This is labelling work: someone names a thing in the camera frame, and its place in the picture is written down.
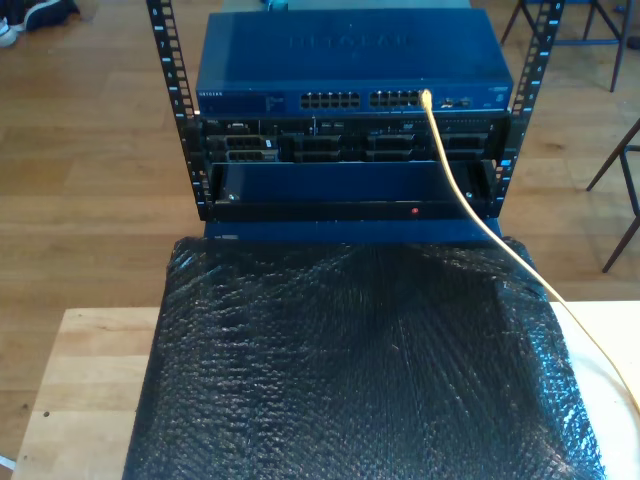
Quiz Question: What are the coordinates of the black bubble wrap mat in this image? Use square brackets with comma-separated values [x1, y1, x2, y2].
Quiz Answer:
[122, 235, 609, 480]

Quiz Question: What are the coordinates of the yellow network cable clear plug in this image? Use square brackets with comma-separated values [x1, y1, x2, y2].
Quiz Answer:
[419, 88, 640, 417]

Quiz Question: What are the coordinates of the blue rack base panel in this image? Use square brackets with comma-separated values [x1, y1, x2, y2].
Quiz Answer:
[202, 219, 507, 245]

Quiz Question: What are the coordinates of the black perforated rack post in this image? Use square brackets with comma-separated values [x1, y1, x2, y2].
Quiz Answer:
[492, 0, 566, 219]
[145, 0, 211, 221]

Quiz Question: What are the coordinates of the dark metal stool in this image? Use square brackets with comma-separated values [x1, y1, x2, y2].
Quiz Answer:
[586, 118, 640, 274]

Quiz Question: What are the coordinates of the black rack server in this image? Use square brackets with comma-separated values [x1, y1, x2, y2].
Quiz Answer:
[199, 115, 511, 165]

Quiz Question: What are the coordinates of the blue network switch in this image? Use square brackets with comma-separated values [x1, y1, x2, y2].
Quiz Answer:
[195, 8, 515, 117]

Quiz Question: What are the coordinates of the dark sneaker white sole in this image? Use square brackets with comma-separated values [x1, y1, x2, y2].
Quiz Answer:
[20, 0, 82, 32]

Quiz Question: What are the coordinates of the white shoe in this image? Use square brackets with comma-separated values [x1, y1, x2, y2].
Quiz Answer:
[0, 16, 19, 49]

